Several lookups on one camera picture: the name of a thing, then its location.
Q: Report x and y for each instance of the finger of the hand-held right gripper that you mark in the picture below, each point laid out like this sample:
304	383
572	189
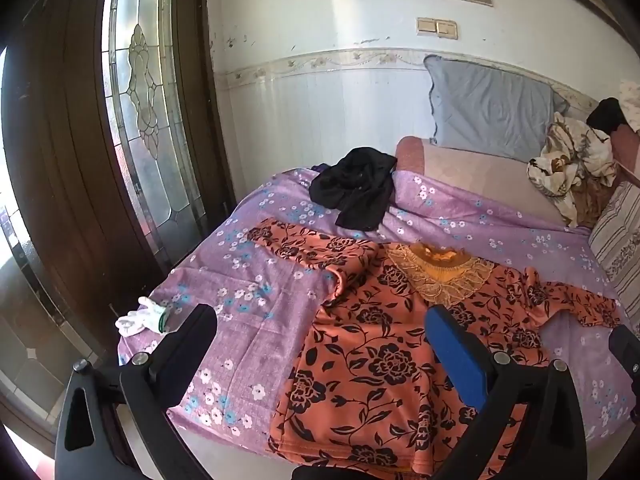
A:
627	347

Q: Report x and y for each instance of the black cloth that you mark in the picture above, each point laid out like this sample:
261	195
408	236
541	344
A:
607	115

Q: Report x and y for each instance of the striped floral pillow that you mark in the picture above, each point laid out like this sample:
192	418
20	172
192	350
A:
620	240

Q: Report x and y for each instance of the white glove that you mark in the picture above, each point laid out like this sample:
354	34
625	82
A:
135	321

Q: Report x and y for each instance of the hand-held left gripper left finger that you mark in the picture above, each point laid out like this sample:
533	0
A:
196	330

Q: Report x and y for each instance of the grey pillow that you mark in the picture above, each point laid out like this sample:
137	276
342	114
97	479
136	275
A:
490	110

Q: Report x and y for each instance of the white printed cloth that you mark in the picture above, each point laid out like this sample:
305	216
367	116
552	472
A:
631	102

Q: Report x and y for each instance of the beige floral crumpled cloth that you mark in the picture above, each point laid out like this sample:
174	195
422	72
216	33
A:
565	155

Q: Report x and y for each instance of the black garment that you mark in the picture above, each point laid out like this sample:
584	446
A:
355	185

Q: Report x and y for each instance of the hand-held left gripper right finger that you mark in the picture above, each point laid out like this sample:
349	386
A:
457	355

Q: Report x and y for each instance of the orange black floral blouse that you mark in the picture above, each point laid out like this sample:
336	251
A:
375	360

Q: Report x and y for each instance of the wooden door with stained glass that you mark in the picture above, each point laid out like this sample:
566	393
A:
65	135

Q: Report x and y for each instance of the purple floral bedsheet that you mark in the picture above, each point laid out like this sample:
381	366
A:
260	300

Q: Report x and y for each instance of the beige wall light switch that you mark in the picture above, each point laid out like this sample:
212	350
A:
436	28

